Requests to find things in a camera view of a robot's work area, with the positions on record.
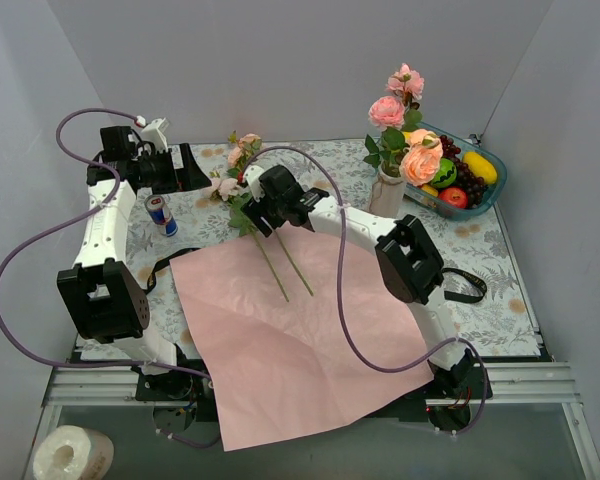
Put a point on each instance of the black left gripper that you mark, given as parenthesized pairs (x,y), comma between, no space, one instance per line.
(178,167)

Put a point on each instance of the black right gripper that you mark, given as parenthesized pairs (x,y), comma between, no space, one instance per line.
(259,215)

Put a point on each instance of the pink artificial flower bouquet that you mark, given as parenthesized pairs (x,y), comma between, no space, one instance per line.
(230,188)

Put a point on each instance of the purple wrapping paper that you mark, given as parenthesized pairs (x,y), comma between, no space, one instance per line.
(341,348)

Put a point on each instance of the single pink flower stem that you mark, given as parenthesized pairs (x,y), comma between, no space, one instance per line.
(422,161)

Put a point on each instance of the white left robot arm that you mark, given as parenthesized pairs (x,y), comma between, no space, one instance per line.
(103,298)

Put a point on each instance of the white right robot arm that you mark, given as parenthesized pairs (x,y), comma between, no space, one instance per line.
(410,265)

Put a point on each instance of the white ribbed ceramic vase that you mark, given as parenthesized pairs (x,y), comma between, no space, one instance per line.
(386,195)

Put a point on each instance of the blue silver energy drink can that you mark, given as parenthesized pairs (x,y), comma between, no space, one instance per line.
(159,212)

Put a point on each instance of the yellow fruit piece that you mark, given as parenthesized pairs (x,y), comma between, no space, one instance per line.
(429,190)

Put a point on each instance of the green round fruit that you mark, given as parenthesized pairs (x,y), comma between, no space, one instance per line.
(446,174)

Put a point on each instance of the red apple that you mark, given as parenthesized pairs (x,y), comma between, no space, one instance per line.
(455,197)

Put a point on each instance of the teal plastic fruit basket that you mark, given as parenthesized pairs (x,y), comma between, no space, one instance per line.
(416,195)

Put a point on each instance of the dark red grape bunch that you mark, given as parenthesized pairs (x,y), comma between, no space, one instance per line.
(474,186)

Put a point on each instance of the yellow mango right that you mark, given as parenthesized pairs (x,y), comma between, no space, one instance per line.
(480,167)

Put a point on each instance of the floral patterned table mat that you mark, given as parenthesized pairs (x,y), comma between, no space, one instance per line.
(498,326)

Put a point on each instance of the white toilet paper roll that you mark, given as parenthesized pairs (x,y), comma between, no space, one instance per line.
(72,452)

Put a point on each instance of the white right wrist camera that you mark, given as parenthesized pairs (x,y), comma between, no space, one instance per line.
(250,182)

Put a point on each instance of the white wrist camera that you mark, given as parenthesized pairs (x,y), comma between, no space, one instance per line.
(250,182)
(155,133)

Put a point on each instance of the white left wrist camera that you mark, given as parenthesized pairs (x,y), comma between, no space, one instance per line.
(155,133)

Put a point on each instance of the aluminium frame rail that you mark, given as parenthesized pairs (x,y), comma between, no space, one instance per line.
(511,383)

